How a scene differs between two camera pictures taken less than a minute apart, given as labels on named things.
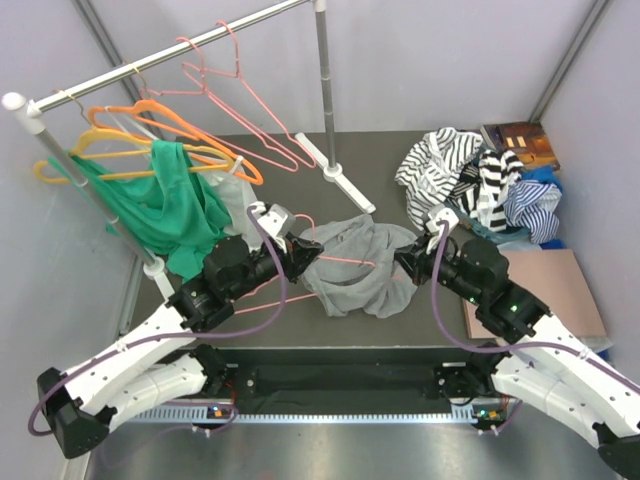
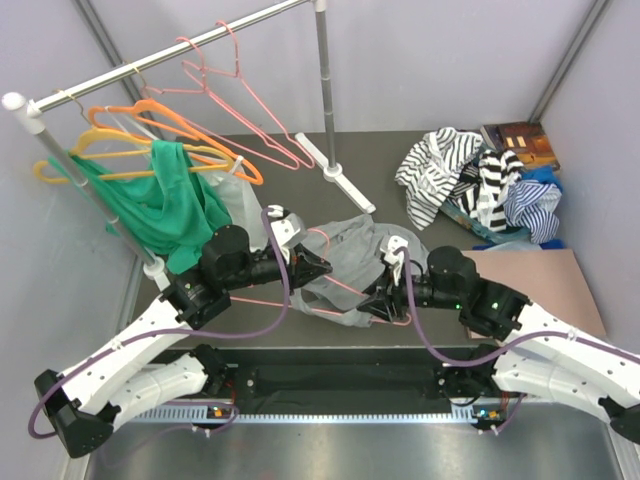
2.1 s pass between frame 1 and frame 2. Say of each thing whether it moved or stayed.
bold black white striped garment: stayed
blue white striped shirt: stayed
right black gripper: moved
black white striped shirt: stayed
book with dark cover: stayed
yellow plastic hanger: stayed
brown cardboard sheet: stayed
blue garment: stayed
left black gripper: moved
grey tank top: moved
